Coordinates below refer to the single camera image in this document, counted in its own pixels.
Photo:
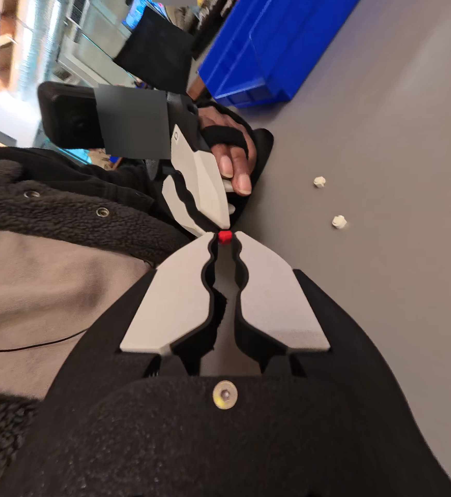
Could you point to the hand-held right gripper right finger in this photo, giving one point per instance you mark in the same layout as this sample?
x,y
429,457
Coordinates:
x,y
279,303

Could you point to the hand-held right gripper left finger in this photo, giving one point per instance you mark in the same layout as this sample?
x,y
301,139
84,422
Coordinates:
x,y
171,303

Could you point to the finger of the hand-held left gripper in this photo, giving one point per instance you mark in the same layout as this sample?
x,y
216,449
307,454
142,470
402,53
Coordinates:
x,y
178,202
202,182

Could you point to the small red round lego stud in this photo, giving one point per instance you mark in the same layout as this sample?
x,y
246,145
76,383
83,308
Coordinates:
x,y
224,237

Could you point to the small white round lego stud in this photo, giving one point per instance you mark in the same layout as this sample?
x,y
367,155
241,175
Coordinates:
x,y
319,181
339,221

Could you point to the person's left hand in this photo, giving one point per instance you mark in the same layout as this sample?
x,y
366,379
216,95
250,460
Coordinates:
x,y
237,163

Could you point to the dark grey fleece jacket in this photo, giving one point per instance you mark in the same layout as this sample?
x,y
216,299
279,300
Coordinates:
x,y
74,225

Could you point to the black high-back chair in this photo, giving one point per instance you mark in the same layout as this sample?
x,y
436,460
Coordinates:
x,y
151,50

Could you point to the beige sweatshirt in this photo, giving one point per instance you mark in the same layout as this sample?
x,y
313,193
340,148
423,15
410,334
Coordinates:
x,y
54,291

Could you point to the silver ventilation duct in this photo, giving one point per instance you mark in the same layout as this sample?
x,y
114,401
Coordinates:
x,y
39,39

